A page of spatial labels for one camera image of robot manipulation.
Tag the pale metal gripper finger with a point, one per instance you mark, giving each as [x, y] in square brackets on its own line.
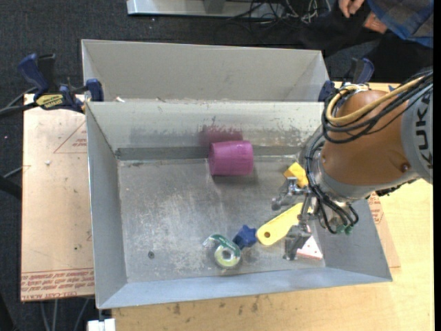
[292, 189]
[293, 243]

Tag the yellow block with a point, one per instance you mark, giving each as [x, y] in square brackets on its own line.
[297, 172]

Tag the white and pink triangular block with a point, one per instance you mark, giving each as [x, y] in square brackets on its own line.
[311, 250]

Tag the yellow flat tool with hole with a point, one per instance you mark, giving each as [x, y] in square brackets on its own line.
[275, 228]

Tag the blue star-shaped toy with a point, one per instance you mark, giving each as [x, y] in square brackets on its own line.
[245, 236]

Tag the purple cylinder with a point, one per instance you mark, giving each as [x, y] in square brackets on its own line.
[231, 159]

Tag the clear green tape dispenser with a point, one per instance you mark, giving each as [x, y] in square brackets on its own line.
[225, 255]

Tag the grey metal bin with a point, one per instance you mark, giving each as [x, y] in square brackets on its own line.
[172, 202]

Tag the person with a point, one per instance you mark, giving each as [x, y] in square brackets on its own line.
[403, 9]

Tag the brown cardboard board red print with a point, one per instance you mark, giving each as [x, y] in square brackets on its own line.
[55, 202]

